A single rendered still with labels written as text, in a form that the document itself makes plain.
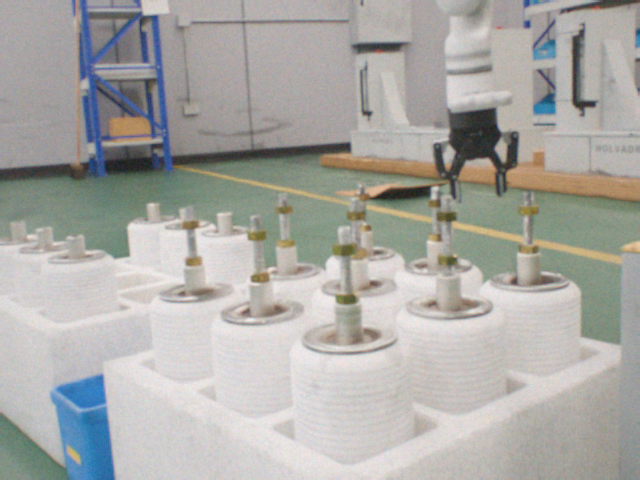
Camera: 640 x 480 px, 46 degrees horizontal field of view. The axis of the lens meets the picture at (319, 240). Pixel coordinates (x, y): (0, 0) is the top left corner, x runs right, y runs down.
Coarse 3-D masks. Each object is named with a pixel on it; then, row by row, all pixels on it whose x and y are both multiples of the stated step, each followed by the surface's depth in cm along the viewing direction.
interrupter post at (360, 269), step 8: (352, 264) 73; (360, 264) 73; (368, 264) 74; (352, 272) 74; (360, 272) 73; (368, 272) 74; (360, 280) 74; (368, 280) 74; (360, 288) 74; (368, 288) 74
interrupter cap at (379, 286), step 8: (336, 280) 77; (376, 280) 77; (384, 280) 76; (392, 280) 76; (328, 288) 74; (336, 288) 74; (376, 288) 74; (384, 288) 73; (392, 288) 73; (360, 296) 71; (368, 296) 71
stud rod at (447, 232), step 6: (444, 198) 64; (450, 198) 64; (444, 204) 64; (450, 204) 64; (444, 210) 64; (450, 210) 64; (444, 222) 64; (450, 222) 64; (444, 228) 64; (450, 228) 64; (444, 234) 64; (450, 234) 64; (444, 240) 65; (450, 240) 64; (444, 246) 65; (450, 246) 64; (444, 252) 65; (450, 252) 65; (444, 270) 65; (450, 270) 65
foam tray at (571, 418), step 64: (128, 384) 74; (192, 384) 71; (512, 384) 68; (576, 384) 66; (128, 448) 77; (192, 448) 65; (256, 448) 57; (448, 448) 55; (512, 448) 61; (576, 448) 67
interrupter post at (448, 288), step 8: (440, 280) 65; (448, 280) 64; (456, 280) 64; (440, 288) 65; (448, 288) 64; (456, 288) 65; (440, 296) 65; (448, 296) 65; (456, 296) 65; (440, 304) 65; (448, 304) 65; (456, 304) 65
